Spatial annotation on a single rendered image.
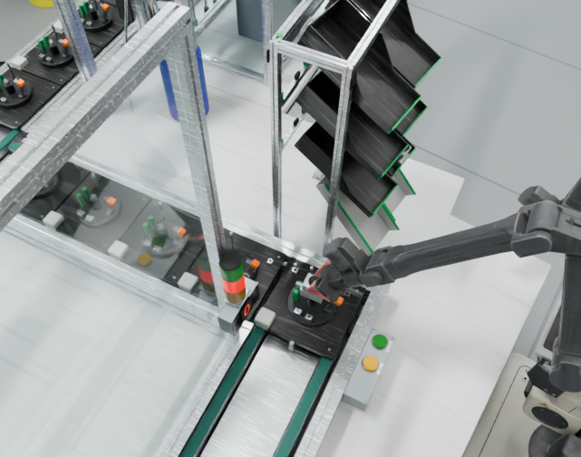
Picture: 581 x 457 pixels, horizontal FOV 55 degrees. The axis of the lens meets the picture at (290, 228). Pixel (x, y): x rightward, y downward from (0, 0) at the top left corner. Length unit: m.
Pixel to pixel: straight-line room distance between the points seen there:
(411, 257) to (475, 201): 1.97
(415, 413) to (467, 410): 0.14
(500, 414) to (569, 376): 1.02
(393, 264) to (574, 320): 0.37
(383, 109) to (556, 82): 2.82
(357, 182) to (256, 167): 0.60
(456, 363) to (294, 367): 0.48
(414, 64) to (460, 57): 2.59
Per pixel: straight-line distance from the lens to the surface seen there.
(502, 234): 1.14
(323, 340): 1.58
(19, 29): 4.44
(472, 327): 1.80
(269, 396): 1.58
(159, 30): 0.74
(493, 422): 2.35
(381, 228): 1.73
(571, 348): 1.34
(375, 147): 1.44
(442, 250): 1.21
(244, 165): 2.06
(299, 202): 1.95
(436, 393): 1.70
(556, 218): 1.13
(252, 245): 1.72
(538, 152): 3.56
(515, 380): 2.44
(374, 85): 1.33
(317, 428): 1.52
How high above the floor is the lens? 2.42
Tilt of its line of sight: 56 degrees down
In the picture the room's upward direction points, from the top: 1 degrees clockwise
